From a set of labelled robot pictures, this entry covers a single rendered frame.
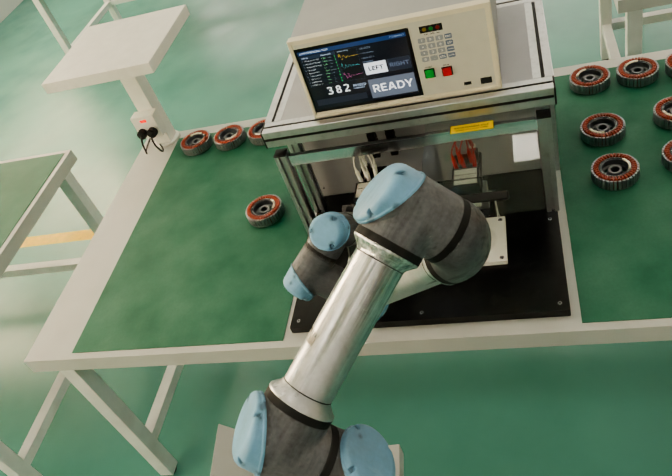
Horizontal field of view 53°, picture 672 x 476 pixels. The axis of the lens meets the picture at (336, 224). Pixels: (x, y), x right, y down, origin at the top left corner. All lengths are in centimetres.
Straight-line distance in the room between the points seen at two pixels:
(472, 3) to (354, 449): 88
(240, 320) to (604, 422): 115
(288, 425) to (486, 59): 87
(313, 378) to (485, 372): 137
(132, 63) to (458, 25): 99
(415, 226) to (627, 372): 144
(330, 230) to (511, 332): 47
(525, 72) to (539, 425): 114
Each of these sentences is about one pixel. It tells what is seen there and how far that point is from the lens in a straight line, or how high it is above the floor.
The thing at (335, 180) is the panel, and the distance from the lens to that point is 189.
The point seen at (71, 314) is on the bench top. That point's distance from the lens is 207.
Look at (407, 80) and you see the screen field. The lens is 153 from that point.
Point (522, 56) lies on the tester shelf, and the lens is 164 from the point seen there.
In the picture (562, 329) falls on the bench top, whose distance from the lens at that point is 151.
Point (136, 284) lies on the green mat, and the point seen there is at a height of 75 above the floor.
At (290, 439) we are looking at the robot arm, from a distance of 106.
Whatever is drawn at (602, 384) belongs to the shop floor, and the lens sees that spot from 232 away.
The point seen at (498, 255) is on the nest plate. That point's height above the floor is 78.
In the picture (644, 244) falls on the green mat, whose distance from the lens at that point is 166.
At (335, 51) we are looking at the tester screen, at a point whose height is 128.
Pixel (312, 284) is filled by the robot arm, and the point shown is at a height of 100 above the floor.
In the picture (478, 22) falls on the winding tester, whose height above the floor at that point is 128.
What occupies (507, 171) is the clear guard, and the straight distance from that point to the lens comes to 139.
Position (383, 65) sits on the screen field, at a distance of 151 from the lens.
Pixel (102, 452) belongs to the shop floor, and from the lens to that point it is 275.
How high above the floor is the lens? 196
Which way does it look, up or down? 40 degrees down
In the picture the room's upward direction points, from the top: 22 degrees counter-clockwise
